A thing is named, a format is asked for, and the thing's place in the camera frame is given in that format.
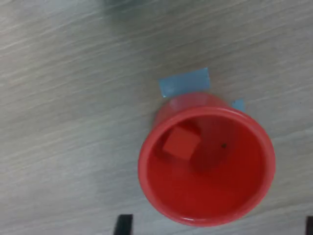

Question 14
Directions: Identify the red cube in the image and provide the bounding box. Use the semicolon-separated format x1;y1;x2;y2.
161;125;202;161

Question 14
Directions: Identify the red plastic cup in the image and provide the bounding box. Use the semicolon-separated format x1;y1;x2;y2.
137;92;276;227

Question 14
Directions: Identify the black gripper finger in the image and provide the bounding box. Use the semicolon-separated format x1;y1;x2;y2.
305;215;313;235
113;214;134;235

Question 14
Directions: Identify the blue-grey tape piece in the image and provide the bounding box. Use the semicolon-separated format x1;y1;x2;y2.
158;67;211;99
231;98;246;114

